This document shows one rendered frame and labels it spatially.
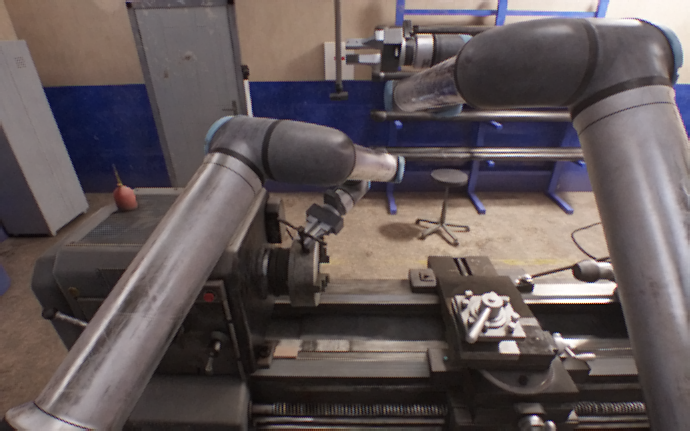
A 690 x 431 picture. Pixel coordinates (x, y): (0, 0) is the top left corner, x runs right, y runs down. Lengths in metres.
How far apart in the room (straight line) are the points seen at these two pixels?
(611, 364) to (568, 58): 1.26
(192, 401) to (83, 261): 0.57
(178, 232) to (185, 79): 3.87
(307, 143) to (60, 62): 4.65
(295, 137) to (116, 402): 0.46
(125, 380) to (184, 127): 4.11
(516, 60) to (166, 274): 0.56
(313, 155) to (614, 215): 0.45
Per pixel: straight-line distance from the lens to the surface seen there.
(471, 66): 0.56
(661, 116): 0.56
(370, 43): 1.04
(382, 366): 1.33
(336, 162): 0.65
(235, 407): 1.34
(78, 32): 4.96
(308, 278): 1.19
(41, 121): 4.63
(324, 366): 1.33
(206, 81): 4.32
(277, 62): 4.12
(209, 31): 4.24
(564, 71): 0.53
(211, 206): 0.60
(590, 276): 1.54
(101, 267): 1.22
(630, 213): 0.52
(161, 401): 1.43
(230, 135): 0.68
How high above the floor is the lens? 1.90
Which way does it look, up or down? 29 degrees down
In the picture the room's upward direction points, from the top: 1 degrees counter-clockwise
